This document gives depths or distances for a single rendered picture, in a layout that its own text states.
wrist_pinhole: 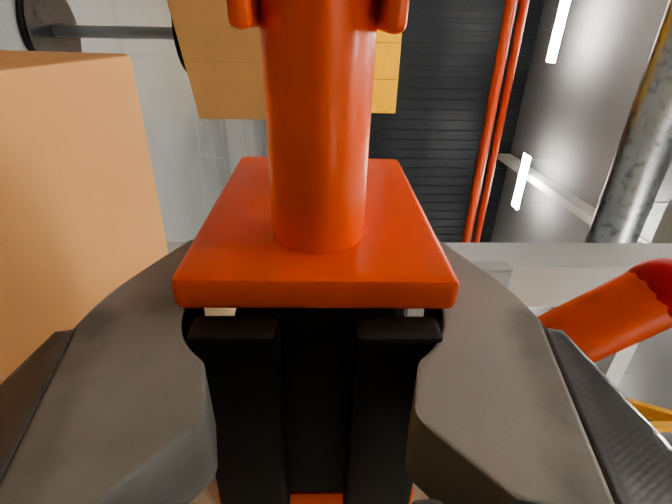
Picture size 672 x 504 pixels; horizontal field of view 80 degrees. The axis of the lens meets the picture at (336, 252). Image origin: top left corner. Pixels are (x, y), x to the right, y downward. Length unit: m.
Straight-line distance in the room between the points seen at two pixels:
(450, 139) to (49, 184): 11.24
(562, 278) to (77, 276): 1.37
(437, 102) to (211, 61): 9.41
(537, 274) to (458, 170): 10.30
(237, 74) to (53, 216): 1.74
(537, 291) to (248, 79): 1.43
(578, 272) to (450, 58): 9.78
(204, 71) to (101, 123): 1.70
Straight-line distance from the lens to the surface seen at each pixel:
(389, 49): 7.45
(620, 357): 3.29
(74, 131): 0.26
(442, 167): 11.54
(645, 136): 5.89
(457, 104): 11.25
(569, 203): 8.94
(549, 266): 1.43
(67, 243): 0.24
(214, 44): 1.91
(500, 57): 8.23
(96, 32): 2.26
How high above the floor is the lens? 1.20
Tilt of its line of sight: 2 degrees up
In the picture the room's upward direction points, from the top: 90 degrees clockwise
